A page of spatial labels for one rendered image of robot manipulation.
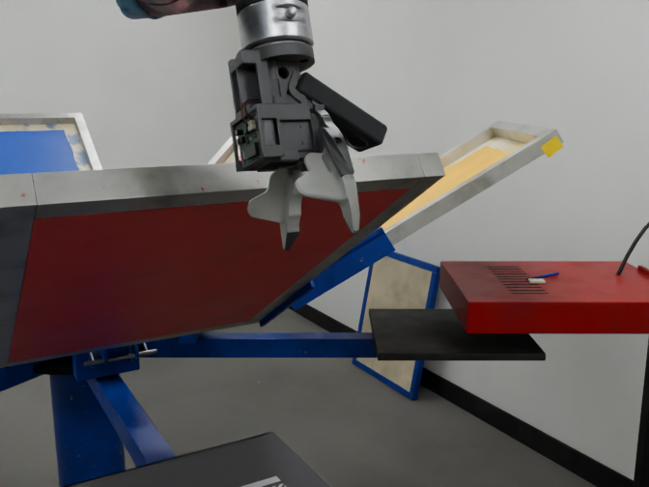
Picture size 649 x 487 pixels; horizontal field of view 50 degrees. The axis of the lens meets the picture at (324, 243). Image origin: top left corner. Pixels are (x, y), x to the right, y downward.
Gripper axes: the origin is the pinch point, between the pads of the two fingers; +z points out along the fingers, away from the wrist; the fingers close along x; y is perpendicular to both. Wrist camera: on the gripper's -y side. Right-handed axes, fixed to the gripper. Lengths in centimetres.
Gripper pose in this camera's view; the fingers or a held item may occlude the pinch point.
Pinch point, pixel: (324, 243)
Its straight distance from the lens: 71.3
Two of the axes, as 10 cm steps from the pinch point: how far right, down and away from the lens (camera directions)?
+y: -8.7, 1.0, -4.9
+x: 4.8, -1.1, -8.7
